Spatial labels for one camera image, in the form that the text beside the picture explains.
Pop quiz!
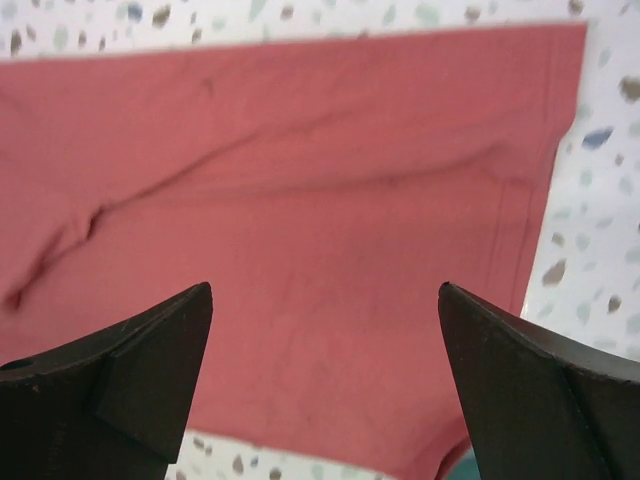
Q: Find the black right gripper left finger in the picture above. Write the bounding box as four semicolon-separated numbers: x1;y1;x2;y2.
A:
1;283;213;480

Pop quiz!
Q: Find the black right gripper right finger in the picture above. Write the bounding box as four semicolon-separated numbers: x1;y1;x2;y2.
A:
438;283;639;480

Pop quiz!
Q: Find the dusty red t shirt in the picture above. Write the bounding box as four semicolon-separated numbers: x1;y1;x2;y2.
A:
1;23;587;479

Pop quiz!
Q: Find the blue plastic laundry basket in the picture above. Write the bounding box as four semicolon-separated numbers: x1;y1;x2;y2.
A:
446;449;481;480

